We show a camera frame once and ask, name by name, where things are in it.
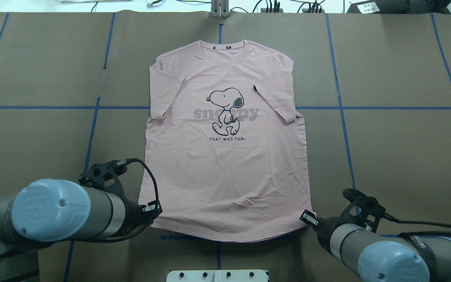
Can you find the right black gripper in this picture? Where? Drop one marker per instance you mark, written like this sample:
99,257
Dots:
323,225

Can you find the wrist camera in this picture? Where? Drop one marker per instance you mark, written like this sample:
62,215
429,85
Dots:
363,210
105,177

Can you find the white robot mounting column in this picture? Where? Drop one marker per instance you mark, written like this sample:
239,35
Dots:
219,275

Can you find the black power box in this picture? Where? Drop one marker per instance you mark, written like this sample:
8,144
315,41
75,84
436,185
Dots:
379,7

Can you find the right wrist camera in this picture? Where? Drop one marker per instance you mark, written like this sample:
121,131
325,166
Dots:
363,210

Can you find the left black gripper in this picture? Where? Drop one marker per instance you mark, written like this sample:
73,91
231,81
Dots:
136,213

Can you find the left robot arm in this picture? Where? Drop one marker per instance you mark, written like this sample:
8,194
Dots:
49,211

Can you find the pink Snoopy t-shirt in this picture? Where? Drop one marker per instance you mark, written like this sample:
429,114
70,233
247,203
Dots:
225,142

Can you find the aluminium frame post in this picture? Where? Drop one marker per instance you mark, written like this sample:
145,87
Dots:
220,9

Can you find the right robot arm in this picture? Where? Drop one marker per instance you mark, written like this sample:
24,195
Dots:
376,258

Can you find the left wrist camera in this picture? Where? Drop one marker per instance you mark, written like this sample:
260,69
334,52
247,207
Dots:
105,177

